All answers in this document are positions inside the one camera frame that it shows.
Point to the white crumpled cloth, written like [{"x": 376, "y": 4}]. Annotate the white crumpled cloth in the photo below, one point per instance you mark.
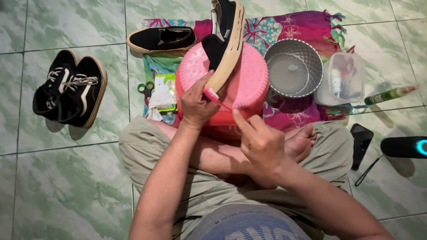
[{"x": 160, "y": 101}]

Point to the colourful floral fringed cloth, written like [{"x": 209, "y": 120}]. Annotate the colourful floral fringed cloth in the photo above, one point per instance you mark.
[{"x": 293, "y": 26}]

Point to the pink toothbrush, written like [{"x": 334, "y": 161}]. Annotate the pink toothbrush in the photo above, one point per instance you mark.
[{"x": 213, "y": 95}]

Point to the black speaker with blue light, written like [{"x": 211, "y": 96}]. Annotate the black speaker with blue light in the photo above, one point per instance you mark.
[{"x": 400, "y": 147}]

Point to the person's left hand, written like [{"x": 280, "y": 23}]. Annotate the person's left hand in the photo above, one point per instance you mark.
[{"x": 195, "y": 105}]

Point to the green packet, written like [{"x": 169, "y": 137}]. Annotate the green packet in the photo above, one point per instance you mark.
[{"x": 165, "y": 80}]

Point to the person's bare foot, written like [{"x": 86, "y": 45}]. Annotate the person's bare foot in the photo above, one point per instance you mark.
[{"x": 300, "y": 143}]

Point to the black slip-on shoe tan sole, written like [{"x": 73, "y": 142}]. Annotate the black slip-on shoe tan sole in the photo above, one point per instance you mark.
[
  {"x": 222, "y": 43},
  {"x": 160, "y": 39}
]

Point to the green spray bottle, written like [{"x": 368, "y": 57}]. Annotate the green spray bottle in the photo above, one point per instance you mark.
[{"x": 388, "y": 95}]

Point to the person's right hand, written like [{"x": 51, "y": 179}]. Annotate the person's right hand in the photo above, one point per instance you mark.
[{"x": 263, "y": 150}]

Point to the clear plastic lidded container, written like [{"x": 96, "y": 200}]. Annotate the clear plastic lidded container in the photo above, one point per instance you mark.
[{"x": 345, "y": 78}]

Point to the person's grey printed shirt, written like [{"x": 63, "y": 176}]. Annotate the person's grey printed shirt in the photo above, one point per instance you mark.
[{"x": 247, "y": 223}]

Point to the silver embossed metal bowl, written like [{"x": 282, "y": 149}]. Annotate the silver embossed metal bowl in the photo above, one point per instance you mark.
[{"x": 293, "y": 70}]

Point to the pink plastic basin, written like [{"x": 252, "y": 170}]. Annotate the pink plastic basin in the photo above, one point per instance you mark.
[{"x": 247, "y": 83}]

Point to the person's beige shorts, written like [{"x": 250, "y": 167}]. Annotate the person's beige shorts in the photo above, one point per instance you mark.
[{"x": 143, "y": 146}]

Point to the black lace-up sneaker white stripe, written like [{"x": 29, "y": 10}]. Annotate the black lace-up sneaker white stripe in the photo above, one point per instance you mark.
[
  {"x": 50, "y": 90},
  {"x": 83, "y": 93}
]

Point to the person's bare leg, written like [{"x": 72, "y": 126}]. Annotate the person's bare leg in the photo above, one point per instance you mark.
[{"x": 216, "y": 156}]

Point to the black phone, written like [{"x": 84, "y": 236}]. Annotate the black phone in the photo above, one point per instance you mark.
[{"x": 361, "y": 143}]

